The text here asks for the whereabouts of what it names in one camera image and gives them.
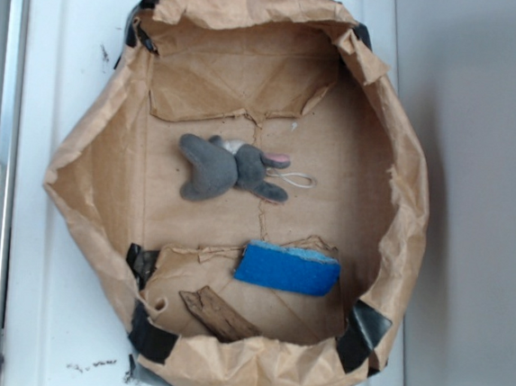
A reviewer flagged blue sponge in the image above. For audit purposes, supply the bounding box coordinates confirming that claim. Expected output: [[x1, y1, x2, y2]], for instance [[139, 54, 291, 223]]
[[233, 240, 341, 297]]

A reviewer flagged brown wood piece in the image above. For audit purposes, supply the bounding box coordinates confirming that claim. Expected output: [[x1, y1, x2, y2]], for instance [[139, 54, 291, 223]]
[[179, 286, 262, 343]]

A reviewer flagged gray plush bunny toy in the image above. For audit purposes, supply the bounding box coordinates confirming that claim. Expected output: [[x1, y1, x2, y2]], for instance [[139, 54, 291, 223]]
[[178, 133, 294, 204]]

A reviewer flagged brown paper-lined cardboard box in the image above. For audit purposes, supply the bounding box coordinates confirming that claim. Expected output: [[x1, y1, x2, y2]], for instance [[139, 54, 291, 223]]
[[44, 0, 430, 386]]

